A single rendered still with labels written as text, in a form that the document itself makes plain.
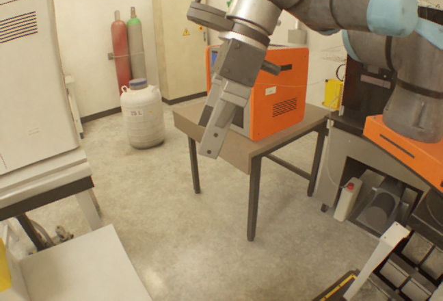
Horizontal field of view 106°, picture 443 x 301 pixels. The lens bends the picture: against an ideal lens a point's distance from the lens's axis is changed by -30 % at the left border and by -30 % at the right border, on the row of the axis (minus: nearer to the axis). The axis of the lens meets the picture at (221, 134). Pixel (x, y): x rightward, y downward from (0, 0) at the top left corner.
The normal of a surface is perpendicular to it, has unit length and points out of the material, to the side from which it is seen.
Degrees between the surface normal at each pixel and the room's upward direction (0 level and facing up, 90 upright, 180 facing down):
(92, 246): 0
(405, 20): 90
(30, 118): 90
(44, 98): 90
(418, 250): 90
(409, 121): 72
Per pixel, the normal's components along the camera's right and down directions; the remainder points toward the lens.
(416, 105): -0.73, 0.02
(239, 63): 0.09, 0.32
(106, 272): -0.03, -0.90
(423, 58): -0.79, 0.29
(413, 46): -0.94, 0.15
